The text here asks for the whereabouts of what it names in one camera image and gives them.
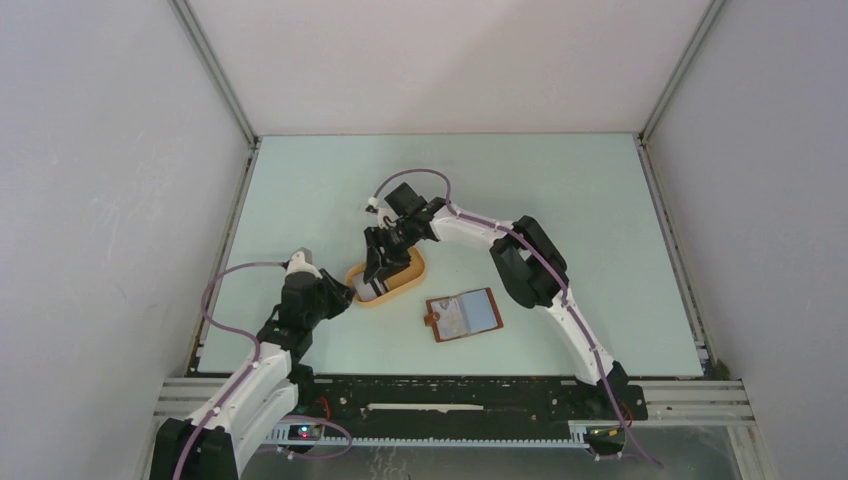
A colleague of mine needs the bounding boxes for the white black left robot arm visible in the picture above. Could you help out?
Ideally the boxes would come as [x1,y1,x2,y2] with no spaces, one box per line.
[149,260,355,479]

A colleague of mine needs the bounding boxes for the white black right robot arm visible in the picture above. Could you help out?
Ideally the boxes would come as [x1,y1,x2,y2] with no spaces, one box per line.
[362,183,629,418]

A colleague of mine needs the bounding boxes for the brown leather card holder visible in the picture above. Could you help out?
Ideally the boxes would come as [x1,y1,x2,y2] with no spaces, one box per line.
[424,288,504,343]

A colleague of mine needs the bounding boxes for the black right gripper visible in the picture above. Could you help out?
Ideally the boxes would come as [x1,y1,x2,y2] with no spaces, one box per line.
[362,219,417,285]

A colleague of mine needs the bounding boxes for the white striped credit cards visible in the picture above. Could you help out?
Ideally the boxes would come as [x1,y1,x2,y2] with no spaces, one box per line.
[352,273,390,302]

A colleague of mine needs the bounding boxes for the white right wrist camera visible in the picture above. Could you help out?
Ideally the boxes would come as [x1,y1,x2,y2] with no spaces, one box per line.
[366,197,398,229]

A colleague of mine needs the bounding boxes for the orange plastic tray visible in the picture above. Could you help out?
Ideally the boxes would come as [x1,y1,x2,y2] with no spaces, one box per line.
[345,247,426,308]

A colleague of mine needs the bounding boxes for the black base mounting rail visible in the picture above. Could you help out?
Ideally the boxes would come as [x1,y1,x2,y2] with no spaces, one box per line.
[294,374,648,441]

